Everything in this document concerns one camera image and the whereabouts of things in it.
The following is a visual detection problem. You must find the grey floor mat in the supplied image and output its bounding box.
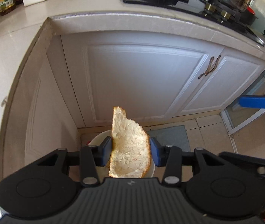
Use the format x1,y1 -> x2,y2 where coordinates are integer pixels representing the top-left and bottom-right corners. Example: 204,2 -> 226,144
148,125 -> 191,152

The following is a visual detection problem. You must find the cream round trash bin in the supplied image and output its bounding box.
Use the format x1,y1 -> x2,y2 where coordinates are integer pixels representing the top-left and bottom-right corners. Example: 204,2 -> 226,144
96,131 -> 155,180

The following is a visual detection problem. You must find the orange peel piece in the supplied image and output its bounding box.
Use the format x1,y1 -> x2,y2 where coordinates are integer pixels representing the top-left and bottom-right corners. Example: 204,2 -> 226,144
109,106 -> 151,178

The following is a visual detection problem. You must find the left cabinet door handle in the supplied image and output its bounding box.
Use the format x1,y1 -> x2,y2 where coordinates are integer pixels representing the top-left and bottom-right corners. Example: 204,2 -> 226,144
1,97 -> 8,107

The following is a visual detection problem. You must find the black gas stove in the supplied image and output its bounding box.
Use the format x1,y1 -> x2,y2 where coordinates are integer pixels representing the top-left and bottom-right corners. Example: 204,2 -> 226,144
122,0 -> 265,46

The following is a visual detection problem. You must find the right cabinet handle pair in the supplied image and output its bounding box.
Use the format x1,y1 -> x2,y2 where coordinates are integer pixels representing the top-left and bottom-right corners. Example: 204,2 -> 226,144
198,55 -> 221,79

